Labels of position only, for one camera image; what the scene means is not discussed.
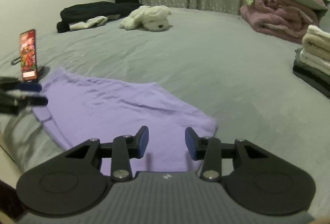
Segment person's dark maroon clothing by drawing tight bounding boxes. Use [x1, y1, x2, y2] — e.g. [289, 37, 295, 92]
[0, 180, 25, 220]

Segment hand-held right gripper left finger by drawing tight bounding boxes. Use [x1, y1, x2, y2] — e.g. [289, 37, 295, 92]
[64, 125, 149, 181]

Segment dark grey folded garment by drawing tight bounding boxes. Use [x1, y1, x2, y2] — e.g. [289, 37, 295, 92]
[292, 65, 330, 98]

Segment thin white folded garment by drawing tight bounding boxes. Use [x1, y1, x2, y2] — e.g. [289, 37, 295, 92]
[307, 25, 330, 39]

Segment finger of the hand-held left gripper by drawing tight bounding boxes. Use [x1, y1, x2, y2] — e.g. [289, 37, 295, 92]
[0, 76, 43, 92]
[0, 91, 49, 115]

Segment lilac purple pants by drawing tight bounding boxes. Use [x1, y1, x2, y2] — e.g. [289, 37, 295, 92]
[32, 67, 219, 173]

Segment white plush dog toy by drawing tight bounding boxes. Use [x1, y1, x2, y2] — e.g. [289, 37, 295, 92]
[119, 5, 172, 32]

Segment cream white garment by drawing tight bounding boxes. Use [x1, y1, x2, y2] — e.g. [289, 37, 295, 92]
[69, 16, 109, 32]

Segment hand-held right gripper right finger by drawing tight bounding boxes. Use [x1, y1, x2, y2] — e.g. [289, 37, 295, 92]
[185, 126, 266, 182]

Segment pink folded quilt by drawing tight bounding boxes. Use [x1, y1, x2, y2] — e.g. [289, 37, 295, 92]
[240, 0, 320, 44]

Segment black crumpled garment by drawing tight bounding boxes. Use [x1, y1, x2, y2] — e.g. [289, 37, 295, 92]
[57, 1, 143, 34]

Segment smartphone with lit screen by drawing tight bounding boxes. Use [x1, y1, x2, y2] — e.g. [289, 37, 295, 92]
[19, 29, 40, 83]

